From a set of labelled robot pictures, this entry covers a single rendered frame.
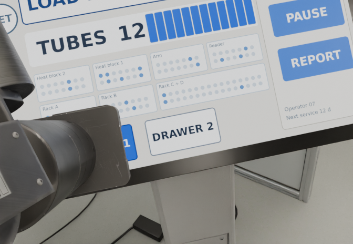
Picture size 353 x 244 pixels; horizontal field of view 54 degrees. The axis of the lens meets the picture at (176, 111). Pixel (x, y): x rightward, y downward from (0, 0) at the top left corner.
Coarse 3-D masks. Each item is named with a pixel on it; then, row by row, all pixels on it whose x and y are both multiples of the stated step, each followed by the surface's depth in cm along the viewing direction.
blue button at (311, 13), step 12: (300, 0) 46; (312, 0) 46; (324, 0) 46; (336, 0) 46; (276, 12) 46; (288, 12) 46; (300, 12) 46; (312, 12) 46; (324, 12) 46; (336, 12) 46; (276, 24) 46; (288, 24) 46; (300, 24) 46; (312, 24) 46; (324, 24) 46; (336, 24) 46; (276, 36) 45
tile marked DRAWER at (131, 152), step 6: (126, 126) 44; (126, 132) 44; (132, 132) 44; (126, 138) 44; (132, 138) 44; (126, 144) 44; (132, 144) 44; (126, 150) 44; (132, 150) 44; (126, 156) 44; (132, 156) 44
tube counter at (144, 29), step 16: (224, 0) 45; (240, 0) 45; (128, 16) 44; (144, 16) 45; (160, 16) 45; (176, 16) 45; (192, 16) 45; (208, 16) 45; (224, 16) 45; (240, 16) 45; (128, 32) 44; (144, 32) 45; (160, 32) 45; (176, 32) 45; (192, 32) 45; (208, 32) 45; (128, 48) 44
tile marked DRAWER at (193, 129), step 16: (192, 112) 44; (208, 112) 45; (160, 128) 44; (176, 128) 44; (192, 128) 44; (208, 128) 44; (160, 144) 44; (176, 144) 44; (192, 144) 44; (208, 144) 44
